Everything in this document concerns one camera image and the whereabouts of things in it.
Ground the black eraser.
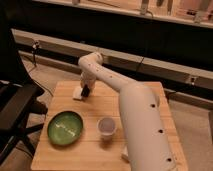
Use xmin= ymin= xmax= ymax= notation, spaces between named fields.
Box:
xmin=81 ymin=85 xmax=90 ymax=97

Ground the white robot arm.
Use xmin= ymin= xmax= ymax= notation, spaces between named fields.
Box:
xmin=78 ymin=52 xmax=177 ymax=171

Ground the white sponge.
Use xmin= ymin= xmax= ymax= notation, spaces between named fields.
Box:
xmin=73 ymin=86 xmax=83 ymax=100

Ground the green plate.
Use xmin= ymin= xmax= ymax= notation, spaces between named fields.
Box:
xmin=47 ymin=111 xmax=84 ymax=146

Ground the black office chair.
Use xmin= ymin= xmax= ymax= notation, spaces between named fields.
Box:
xmin=0 ymin=79 xmax=49 ymax=166

